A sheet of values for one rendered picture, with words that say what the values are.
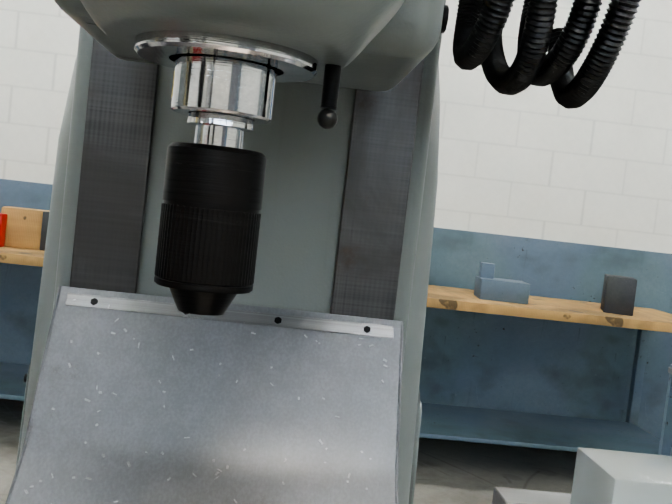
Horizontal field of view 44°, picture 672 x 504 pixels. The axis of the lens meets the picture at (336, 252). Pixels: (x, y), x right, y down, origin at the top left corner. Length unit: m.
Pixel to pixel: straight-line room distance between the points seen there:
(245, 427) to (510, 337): 4.14
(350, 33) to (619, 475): 0.24
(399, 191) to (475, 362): 4.06
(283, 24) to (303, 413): 0.47
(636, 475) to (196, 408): 0.42
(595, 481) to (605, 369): 4.60
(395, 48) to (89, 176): 0.36
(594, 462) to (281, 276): 0.41
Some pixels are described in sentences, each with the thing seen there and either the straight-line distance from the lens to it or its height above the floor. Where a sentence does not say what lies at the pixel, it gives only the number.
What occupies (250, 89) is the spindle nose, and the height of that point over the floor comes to 1.29.
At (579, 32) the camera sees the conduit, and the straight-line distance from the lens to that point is 0.66.
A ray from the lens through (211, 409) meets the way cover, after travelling 0.74.
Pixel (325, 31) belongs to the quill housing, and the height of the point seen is 1.31.
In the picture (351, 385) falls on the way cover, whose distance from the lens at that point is 0.75.
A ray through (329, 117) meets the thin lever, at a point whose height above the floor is 1.29.
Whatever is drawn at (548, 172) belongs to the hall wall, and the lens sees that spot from 4.84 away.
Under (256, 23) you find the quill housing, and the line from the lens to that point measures 0.34.
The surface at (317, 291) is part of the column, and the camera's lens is 0.77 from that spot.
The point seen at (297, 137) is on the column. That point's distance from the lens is 0.77.
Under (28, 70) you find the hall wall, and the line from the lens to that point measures 4.84.
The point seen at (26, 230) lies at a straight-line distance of 4.28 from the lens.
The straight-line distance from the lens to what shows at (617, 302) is 4.30.
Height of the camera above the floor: 1.24
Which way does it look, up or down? 3 degrees down
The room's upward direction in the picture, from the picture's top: 6 degrees clockwise
